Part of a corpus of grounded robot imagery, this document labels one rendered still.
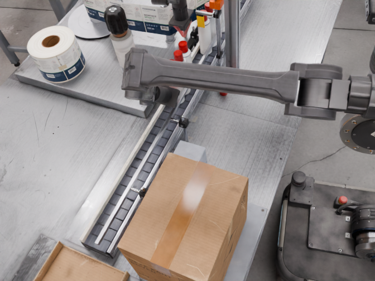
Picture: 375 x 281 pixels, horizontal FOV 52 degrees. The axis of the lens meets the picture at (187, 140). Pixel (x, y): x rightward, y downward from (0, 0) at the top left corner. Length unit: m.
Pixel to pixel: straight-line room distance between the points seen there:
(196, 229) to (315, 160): 1.55
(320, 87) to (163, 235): 0.51
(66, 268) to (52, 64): 0.81
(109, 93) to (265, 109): 0.64
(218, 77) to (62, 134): 1.00
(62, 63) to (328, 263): 1.45
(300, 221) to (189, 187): 1.02
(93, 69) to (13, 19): 2.29
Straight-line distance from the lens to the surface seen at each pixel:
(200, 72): 0.75
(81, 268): 1.32
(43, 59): 1.67
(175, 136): 1.43
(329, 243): 1.92
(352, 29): 3.28
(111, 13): 1.50
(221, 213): 0.98
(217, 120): 1.51
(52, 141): 1.62
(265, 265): 2.11
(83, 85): 1.70
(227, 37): 1.48
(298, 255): 1.89
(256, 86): 0.75
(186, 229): 0.97
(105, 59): 1.78
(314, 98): 0.76
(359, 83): 0.76
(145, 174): 1.35
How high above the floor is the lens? 2.02
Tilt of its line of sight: 54 degrees down
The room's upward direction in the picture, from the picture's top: 11 degrees counter-clockwise
